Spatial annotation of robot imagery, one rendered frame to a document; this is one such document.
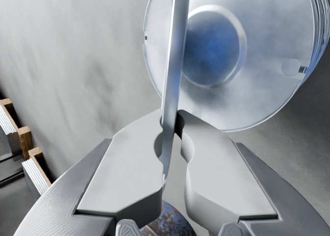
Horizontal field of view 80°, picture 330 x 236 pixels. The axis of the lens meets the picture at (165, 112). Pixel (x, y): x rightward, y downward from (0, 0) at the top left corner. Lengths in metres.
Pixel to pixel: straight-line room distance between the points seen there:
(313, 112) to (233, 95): 0.28
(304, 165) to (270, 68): 0.39
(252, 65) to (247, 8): 0.08
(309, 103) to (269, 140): 0.14
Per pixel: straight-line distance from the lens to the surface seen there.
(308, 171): 0.66
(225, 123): 0.37
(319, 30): 0.34
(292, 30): 0.31
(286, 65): 0.31
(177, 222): 1.07
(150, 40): 0.43
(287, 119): 0.60
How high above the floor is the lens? 0.55
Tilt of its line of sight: 43 degrees down
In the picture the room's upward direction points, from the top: 117 degrees counter-clockwise
